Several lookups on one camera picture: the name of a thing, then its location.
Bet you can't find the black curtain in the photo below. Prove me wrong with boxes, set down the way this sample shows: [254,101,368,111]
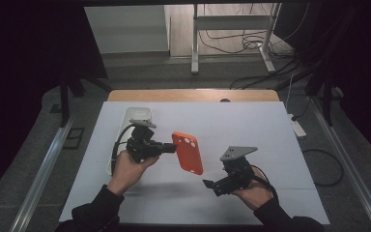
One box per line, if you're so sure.
[273,0,371,159]
[0,0,108,207]

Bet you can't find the aluminium rail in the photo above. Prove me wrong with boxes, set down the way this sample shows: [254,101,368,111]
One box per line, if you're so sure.
[9,115,75,232]
[308,96,371,232]

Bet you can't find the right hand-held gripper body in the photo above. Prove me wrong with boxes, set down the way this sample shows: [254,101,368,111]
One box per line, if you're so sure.
[219,145,259,194]

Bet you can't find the black floor bracket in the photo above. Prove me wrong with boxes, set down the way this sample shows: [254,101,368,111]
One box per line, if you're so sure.
[62,127,86,150]

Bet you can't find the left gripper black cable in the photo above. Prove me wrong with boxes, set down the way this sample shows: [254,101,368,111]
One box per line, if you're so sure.
[110,124,137,177]

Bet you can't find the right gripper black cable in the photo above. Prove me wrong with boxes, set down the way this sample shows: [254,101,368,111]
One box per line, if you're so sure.
[250,164,280,201]

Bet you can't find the long black floor cables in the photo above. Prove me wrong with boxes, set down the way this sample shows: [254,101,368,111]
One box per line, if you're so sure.
[229,57,305,91]

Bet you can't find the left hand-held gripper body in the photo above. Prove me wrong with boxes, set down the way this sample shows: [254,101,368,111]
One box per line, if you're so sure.
[125,118,164,164]

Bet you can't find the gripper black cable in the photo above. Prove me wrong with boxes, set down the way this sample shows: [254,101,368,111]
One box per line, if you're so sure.
[110,124,137,177]
[250,164,280,201]

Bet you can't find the tangled black cable bundle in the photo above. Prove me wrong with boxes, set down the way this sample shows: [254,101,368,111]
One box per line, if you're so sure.
[197,3,300,56]

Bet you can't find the white plastic bin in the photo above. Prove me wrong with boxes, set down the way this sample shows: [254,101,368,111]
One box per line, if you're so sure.
[105,105,153,177]

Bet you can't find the thin white cable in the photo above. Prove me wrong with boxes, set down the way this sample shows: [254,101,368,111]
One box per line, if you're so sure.
[284,73,296,114]

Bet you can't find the person's right hand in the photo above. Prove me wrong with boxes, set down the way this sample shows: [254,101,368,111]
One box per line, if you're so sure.
[231,167,275,213]

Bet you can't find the orange phone case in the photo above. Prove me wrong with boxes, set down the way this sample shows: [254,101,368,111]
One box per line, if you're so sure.
[171,130,205,176]

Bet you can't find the white power strip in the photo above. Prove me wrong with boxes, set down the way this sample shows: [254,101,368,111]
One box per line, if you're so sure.
[288,113,307,139]

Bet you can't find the looped black floor cable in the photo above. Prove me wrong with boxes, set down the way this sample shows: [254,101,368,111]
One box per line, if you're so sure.
[302,148,345,188]

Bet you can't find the white metal desk frame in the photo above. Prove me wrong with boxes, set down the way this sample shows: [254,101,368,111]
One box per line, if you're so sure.
[190,3,283,75]

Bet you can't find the white board sheet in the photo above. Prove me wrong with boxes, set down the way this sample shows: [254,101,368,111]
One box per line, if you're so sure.
[59,101,331,226]

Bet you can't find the black stand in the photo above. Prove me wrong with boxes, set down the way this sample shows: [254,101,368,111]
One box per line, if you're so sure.
[303,64,340,128]
[57,64,111,129]

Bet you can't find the white cabinet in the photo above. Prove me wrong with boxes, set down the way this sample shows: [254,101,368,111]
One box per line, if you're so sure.
[84,4,170,54]

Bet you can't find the person's left hand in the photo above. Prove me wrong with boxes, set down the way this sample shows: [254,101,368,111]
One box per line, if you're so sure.
[107,150,160,197]

